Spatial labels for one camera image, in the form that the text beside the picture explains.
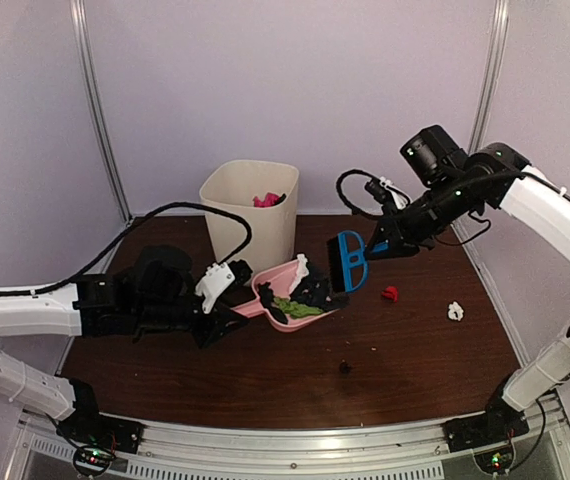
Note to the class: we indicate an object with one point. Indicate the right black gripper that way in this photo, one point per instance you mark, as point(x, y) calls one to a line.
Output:
point(402, 241)

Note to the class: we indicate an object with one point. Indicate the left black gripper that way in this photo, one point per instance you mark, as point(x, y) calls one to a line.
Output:
point(214, 328)

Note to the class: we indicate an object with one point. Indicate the blue hand brush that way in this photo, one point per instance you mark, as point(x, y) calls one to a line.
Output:
point(348, 266)

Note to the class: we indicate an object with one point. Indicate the pink plastic dustpan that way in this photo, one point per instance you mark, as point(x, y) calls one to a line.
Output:
point(280, 278)

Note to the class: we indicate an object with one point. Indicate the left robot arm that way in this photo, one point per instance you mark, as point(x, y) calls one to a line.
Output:
point(157, 294)

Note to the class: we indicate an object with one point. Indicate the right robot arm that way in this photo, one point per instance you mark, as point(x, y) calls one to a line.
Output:
point(457, 183)

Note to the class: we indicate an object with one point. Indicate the black paper scrap left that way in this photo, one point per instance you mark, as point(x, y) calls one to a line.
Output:
point(267, 300)

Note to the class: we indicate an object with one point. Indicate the red paper scrap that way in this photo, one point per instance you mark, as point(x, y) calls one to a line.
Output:
point(390, 293)

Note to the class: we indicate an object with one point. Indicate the green paper scrap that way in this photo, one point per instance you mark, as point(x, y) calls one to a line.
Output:
point(297, 310)

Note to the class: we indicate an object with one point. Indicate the black paper scrap front-left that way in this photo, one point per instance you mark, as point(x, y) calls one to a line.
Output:
point(314, 290)

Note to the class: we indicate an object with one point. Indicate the white paper scrap front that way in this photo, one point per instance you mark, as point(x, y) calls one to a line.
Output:
point(300, 273)

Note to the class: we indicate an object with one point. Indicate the white paper scrap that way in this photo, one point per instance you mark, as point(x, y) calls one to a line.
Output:
point(300, 273)
point(455, 312)

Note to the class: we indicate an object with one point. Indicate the white paper scrap right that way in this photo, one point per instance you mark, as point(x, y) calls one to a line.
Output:
point(455, 312)

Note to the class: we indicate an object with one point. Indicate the small black paper scrap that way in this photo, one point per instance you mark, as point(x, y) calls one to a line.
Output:
point(345, 368)

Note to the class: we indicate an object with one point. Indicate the pink paper scrap left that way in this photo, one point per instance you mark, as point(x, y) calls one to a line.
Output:
point(269, 200)

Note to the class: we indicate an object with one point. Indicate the cream plastic waste bin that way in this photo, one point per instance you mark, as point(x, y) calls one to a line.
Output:
point(233, 186)

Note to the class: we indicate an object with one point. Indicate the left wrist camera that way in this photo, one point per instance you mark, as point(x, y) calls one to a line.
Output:
point(218, 278)

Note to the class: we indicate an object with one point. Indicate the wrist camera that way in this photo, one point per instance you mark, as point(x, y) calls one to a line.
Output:
point(387, 194)
point(218, 278)

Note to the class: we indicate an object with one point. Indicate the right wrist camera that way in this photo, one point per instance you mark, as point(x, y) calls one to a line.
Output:
point(387, 194)

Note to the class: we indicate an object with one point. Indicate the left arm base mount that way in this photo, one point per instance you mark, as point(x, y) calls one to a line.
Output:
point(88, 426)

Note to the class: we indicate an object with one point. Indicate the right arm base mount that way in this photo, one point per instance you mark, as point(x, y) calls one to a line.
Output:
point(497, 423)

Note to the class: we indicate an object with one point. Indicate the aluminium front rail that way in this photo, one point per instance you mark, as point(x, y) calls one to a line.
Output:
point(415, 450)

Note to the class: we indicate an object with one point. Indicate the right frame post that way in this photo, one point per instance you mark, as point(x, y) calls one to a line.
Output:
point(494, 60)

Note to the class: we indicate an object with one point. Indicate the frame post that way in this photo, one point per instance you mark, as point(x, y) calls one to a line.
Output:
point(97, 115)
point(494, 60)

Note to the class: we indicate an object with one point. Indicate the left frame post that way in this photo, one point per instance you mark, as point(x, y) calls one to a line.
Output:
point(97, 115)

